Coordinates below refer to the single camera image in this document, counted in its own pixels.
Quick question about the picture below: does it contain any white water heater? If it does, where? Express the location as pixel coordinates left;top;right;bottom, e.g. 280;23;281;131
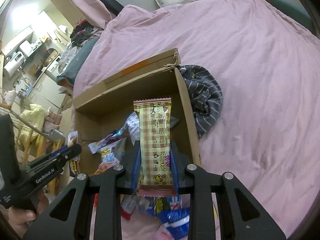
3;51;25;79

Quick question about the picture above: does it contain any pink duvet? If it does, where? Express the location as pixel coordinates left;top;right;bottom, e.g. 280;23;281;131
70;0;319;239

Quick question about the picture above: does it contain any teal bed bolster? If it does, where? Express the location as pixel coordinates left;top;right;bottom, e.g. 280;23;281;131
266;0;316;35

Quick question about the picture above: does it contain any white purple snack packet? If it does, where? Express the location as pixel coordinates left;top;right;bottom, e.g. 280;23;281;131
88;129;127;175

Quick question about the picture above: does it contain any blue green popcorn bag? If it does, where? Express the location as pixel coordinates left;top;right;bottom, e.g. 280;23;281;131
150;195;190;239

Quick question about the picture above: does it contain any dark striped garment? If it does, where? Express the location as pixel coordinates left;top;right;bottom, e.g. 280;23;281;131
178;65;223;137

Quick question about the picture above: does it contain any beige plaid snack bar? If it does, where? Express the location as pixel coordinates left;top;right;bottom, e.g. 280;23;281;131
133;98;176;197

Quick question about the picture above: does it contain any pile of dark clothes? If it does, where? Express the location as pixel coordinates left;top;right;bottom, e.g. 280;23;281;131
70;19;103;47

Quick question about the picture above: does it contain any left hand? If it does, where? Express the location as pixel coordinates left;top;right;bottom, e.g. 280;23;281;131
8;190;49;238

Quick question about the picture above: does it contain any brown cardboard box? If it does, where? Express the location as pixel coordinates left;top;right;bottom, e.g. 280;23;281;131
73;48;201;174

